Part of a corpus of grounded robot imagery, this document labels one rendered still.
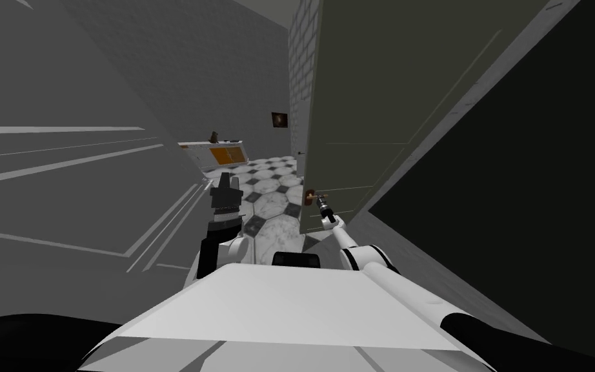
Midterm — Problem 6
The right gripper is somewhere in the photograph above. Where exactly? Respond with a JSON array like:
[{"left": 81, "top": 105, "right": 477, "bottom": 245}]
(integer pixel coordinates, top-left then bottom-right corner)
[{"left": 316, "top": 193, "right": 337, "bottom": 223}]

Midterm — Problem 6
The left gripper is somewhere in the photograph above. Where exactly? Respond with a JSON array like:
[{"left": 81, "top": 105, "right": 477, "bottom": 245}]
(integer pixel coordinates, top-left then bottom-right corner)
[{"left": 209, "top": 172, "right": 245, "bottom": 211}]

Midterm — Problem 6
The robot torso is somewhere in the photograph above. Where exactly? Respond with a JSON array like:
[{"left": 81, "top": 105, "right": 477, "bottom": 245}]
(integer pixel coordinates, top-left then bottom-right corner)
[{"left": 77, "top": 251, "right": 496, "bottom": 372}]

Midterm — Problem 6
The olive grey door leaf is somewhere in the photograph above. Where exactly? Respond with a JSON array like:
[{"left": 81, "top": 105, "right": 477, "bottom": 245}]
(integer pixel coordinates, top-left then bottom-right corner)
[{"left": 297, "top": 0, "right": 552, "bottom": 236}]

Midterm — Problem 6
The grey panelled door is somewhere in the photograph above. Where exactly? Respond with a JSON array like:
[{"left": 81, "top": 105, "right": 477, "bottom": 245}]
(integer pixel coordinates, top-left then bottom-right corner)
[{"left": 0, "top": 0, "right": 212, "bottom": 331}]

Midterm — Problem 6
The white cabinet with orange panel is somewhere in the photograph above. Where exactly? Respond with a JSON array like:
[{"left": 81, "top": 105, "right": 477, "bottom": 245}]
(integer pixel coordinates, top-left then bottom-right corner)
[{"left": 177, "top": 131, "right": 250, "bottom": 172}]

